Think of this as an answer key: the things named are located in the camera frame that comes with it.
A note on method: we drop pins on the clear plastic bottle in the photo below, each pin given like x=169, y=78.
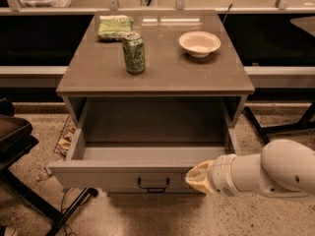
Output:
x=43, y=175

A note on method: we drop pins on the white bowl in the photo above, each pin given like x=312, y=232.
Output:
x=199, y=44

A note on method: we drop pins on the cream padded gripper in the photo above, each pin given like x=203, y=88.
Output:
x=220, y=176

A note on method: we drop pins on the grey top drawer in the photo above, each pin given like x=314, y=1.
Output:
x=116, y=169

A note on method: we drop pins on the green chip bag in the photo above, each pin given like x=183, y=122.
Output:
x=113, y=27

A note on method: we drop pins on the wire snack basket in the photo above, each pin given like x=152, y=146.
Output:
x=65, y=138

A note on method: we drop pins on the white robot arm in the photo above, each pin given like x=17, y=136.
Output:
x=284, y=169

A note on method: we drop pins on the black table leg frame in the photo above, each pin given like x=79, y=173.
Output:
x=306, y=122

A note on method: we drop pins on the black drawer handle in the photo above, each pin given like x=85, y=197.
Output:
x=153, y=188

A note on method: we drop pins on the green soda can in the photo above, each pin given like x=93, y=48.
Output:
x=134, y=52

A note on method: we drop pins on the grey drawer cabinet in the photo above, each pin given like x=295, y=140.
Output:
x=178, y=99

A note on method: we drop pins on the black chair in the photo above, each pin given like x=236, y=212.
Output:
x=18, y=214

